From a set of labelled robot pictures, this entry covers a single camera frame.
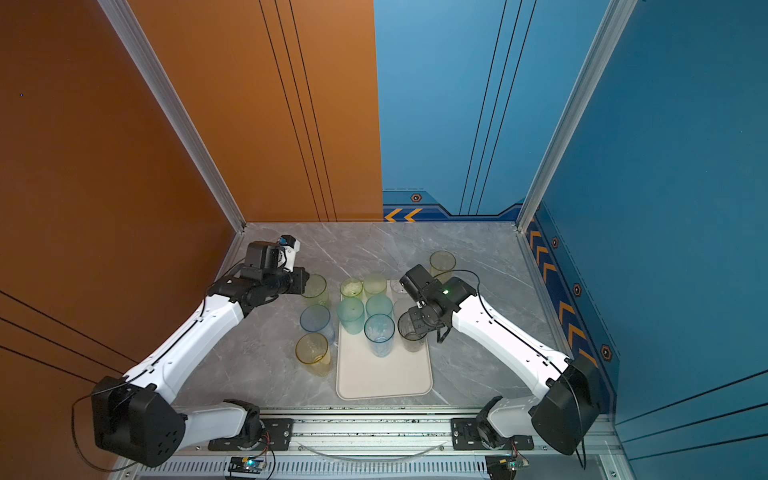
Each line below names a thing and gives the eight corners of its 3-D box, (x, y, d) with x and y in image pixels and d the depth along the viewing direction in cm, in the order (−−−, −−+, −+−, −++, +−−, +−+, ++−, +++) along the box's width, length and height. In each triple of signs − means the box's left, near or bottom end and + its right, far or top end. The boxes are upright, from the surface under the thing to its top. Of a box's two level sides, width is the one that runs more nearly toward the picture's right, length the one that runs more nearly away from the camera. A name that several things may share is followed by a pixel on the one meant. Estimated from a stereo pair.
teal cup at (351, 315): (341, 334, 92) (336, 317, 83) (344, 315, 96) (338, 297, 87) (364, 334, 92) (361, 317, 83) (366, 315, 96) (363, 297, 87)
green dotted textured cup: (365, 301, 100) (363, 286, 93) (366, 288, 104) (364, 273, 96) (386, 301, 100) (385, 286, 93) (386, 288, 104) (385, 273, 96)
